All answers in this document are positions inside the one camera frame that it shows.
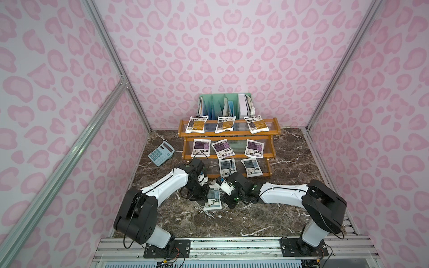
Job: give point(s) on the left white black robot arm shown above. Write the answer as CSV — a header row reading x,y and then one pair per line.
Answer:
x,y
138,212

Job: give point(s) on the blue-grey label coffee bag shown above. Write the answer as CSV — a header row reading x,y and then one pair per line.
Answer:
x,y
252,167
227,167

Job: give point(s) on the light blue calculator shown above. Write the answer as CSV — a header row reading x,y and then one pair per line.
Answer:
x,y
162,153

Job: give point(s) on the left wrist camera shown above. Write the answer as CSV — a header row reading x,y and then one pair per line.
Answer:
x,y
202,179

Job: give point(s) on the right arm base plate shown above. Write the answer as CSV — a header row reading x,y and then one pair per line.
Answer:
x,y
297,248

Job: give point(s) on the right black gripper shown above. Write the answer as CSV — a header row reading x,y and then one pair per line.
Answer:
x,y
229,197

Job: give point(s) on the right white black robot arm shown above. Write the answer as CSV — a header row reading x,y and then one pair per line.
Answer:
x,y
324,206

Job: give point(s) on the purple label coffee bag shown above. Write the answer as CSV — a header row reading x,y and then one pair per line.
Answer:
x,y
254,149
201,148
223,149

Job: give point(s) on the green file organizer with folders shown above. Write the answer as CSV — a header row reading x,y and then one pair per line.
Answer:
x,y
238,105

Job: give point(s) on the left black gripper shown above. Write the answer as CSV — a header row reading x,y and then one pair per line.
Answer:
x,y
200,192

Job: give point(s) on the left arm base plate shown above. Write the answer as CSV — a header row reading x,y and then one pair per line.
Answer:
x,y
174,247

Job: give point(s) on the blue-grey label coffee bag front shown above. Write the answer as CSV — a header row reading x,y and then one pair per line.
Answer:
x,y
227,167

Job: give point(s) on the aluminium front rail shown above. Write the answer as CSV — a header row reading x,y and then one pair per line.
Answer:
x,y
242,252

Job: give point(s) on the yellow label coffee bag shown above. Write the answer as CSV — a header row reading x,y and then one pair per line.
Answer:
x,y
225,124
256,124

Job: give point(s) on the white coffee bag face down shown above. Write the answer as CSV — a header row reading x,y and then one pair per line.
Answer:
x,y
196,125

